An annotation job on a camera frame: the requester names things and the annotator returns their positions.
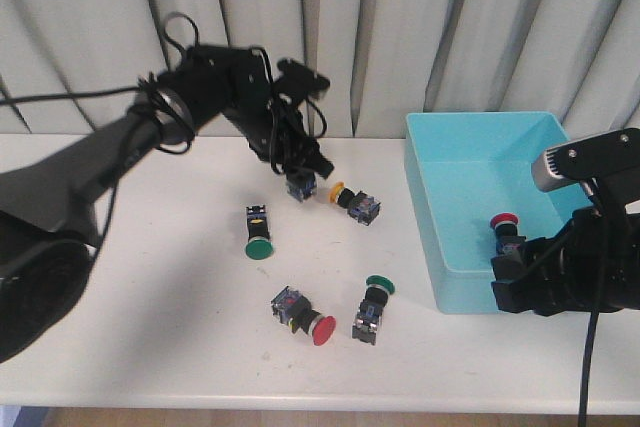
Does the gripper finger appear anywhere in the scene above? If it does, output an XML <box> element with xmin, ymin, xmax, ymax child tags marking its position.
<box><xmin>304</xmin><ymin>150</ymin><xmax>334</xmax><ymax>179</ymax></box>

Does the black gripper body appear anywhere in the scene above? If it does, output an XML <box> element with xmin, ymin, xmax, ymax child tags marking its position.
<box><xmin>184</xmin><ymin>45</ymin><xmax>320</xmax><ymax>172</ymax></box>
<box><xmin>491</xmin><ymin>207</ymin><xmax>605</xmax><ymax>317</ymax></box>

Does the yellow push button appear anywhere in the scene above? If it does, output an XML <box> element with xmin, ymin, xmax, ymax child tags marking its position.
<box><xmin>286</xmin><ymin>171</ymin><xmax>317</xmax><ymax>202</ymax></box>
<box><xmin>329</xmin><ymin>182</ymin><xmax>381</xmax><ymax>226</ymax></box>

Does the red push button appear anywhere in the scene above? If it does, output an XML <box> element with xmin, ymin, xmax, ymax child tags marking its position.
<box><xmin>270</xmin><ymin>286</ymin><xmax>337</xmax><ymax>346</ymax></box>
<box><xmin>490</xmin><ymin>212</ymin><xmax>526</xmax><ymax>257</ymax></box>

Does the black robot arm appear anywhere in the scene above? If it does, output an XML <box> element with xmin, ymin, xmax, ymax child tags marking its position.
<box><xmin>491</xmin><ymin>208</ymin><xmax>639</xmax><ymax>316</ymax></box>
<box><xmin>1</xmin><ymin>45</ymin><xmax>333</xmax><ymax>360</ymax></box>

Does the light blue plastic box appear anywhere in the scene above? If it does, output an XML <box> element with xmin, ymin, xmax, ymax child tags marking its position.
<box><xmin>404</xmin><ymin>112</ymin><xmax>586</xmax><ymax>314</ymax></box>

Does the lying yellow push button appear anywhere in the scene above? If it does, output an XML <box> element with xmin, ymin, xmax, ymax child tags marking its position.
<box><xmin>329</xmin><ymin>182</ymin><xmax>381</xmax><ymax>226</ymax></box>

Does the left green push button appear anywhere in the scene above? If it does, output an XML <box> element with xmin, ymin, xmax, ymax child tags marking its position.
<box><xmin>245</xmin><ymin>205</ymin><xmax>274</xmax><ymax>260</ymax></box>

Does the green push button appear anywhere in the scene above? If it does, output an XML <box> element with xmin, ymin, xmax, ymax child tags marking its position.
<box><xmin>245</xmin><ymin>205</ymin><xmax>274</xmax><ymax>260</ymax></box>
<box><xmin>351</xmin><ymin>274</ymin><xmax>396</xmax><ymax>346</ymax></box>

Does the right green push button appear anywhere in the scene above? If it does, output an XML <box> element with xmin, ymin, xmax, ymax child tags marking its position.
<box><xmin>351</xmin><ymin>274</ymin><xmax>396</xmax><ymax>346</ymax></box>

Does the lying red push button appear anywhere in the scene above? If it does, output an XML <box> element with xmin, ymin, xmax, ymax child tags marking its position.
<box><xmin>270</xmin><ymin>286</ymin><xmax>337</xmax><ymax>346</ymax></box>

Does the white pleated curtain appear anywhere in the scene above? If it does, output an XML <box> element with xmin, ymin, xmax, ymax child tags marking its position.
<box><xmin>1</xmin><ymin>0</ymin><xmax>639</xmax><ymax>138</ymax></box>

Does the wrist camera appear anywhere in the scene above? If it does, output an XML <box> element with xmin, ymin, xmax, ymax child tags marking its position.
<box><xmin>531</xmin><ymin>128</ymin><xmax>639</xmax><ymax>192</ymax></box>
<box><xmin>276</xmin><ymin>58</ymin><xmax>331</xmax><ymax>100</ymax></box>

